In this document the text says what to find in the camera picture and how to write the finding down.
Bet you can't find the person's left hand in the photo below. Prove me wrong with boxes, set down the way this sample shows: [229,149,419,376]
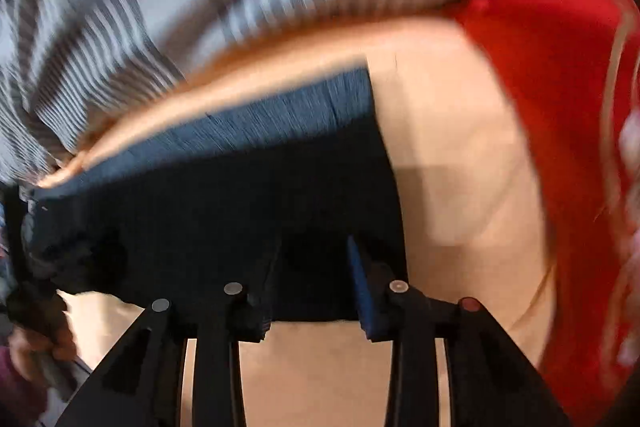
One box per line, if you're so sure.
[7,324,78,383]

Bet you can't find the grey striped blanket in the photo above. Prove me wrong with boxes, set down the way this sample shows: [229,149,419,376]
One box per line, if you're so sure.
[0,0,571,188]

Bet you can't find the person's left forearm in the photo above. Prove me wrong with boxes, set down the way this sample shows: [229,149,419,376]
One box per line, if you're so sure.
[0,347,51,427]

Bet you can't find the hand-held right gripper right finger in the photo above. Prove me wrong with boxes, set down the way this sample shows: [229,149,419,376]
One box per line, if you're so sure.
[346,234,573,427]

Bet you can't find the red printed cloth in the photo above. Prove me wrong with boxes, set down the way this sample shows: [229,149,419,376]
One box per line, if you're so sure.
[452,0,640,427]

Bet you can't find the dark pants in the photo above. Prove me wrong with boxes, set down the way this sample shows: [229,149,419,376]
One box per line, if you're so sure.
[22,66,408,325]

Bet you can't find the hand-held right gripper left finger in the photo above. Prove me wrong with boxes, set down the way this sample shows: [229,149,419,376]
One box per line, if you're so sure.
[57,247,281,427]

